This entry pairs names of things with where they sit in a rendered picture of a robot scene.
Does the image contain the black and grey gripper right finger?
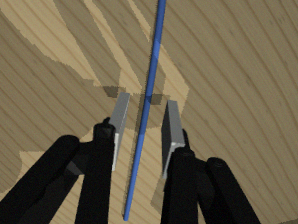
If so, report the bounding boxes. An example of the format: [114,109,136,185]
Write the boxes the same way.
[160,99,261,224]

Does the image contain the blue cable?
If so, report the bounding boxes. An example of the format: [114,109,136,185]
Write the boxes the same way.
[123,0,166,221]

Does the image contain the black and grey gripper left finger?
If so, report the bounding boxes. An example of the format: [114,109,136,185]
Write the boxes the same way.
[0,92,130,224]

